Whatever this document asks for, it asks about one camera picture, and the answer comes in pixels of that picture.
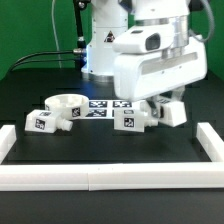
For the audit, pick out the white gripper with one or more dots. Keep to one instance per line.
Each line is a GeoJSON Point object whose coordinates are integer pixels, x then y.
{"type": "Point", "coordinates": [138, 77]}

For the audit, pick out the white round stool seat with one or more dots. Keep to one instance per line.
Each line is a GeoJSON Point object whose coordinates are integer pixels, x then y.
{"type": "Point", "coordinates": [71, 106]}

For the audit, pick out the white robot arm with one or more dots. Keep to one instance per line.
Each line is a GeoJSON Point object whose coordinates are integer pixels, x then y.
{"type": "Point", "coordinates": [111, 18]}

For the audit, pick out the white marker sheet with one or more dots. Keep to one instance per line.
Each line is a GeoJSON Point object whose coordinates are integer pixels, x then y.
{"type": "Point", "coordinates": [104, 109]}

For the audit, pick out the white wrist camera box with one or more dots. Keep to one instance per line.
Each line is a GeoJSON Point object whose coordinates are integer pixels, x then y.
{"type": "Point", "coordinates": [144, 39]}

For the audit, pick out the white right fence rail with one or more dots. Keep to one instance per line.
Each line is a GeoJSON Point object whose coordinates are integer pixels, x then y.
{"type": "Point", "coordinates": [210, 141]}

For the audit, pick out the white fence rail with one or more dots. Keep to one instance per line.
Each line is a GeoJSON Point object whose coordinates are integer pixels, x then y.
{"type": "Point", "coordinates": [111, 177]}
{"type": "Point", "coordinates": [210, 141]}
{"type": "Point", "coordinates": [7, 140]}

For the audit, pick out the white front fence rail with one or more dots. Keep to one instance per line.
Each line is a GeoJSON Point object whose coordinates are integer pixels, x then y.
{"type": "Point", "coordinates": [111, 177]}

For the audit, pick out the black camera stand pole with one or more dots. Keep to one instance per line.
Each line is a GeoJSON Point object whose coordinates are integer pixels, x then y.
{"type": "Point", "coordinates": [80, 5]}

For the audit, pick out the white left fence rail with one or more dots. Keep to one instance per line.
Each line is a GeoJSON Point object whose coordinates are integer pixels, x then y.
{"type": "Point", "coordinates": [7, 140]}

